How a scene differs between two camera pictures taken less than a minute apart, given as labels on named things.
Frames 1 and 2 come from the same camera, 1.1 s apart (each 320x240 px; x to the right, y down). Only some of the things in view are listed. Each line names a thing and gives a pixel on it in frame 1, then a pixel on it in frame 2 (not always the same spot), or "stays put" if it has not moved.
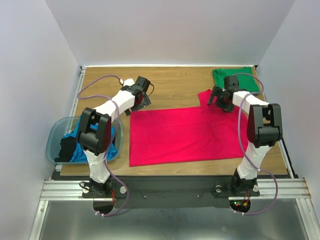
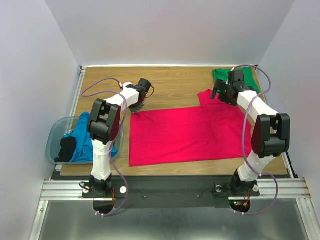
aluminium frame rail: (67, 190) stays put
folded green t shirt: (245, 82) stays put
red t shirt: (184, 135) stays put
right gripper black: (217, 95) to (219, 88)
